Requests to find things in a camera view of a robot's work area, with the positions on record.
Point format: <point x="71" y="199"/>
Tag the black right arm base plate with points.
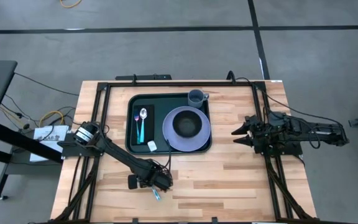
<point x="291" y="152"/>

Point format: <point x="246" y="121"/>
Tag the black bowl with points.
<point x="186" y="124"/>

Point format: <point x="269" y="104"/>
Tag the dark green plastic tray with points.
<point x="160" y="102"/>

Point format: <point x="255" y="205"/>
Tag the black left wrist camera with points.
<point x="132" y="182"/>

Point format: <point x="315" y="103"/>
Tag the lavender round plate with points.
<point x="186" y="144"/>

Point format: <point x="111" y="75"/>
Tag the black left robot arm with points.
<point x="120" y="155"/>

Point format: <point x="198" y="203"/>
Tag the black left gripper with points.
<point x="155" y="175"/>

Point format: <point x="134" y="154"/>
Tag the black power strip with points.
<point x="145" y="77"/>

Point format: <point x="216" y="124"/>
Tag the blue-grey mug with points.
<point x="196" y="98"/>

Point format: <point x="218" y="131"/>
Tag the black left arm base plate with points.
<point x="73" y="151"/>

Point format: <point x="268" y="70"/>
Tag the white printed paper sheet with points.
<point x="48" y="137"/>

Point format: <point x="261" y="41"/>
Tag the black napkin with white tag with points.
<point x="150" y="124"/>

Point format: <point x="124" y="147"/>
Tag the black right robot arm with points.
<point x="322" y="130"/>

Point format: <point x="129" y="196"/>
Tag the black metal table frame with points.
<point x="182" y="84"/>

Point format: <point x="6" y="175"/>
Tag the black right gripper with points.
<point x="259" y="133"/>

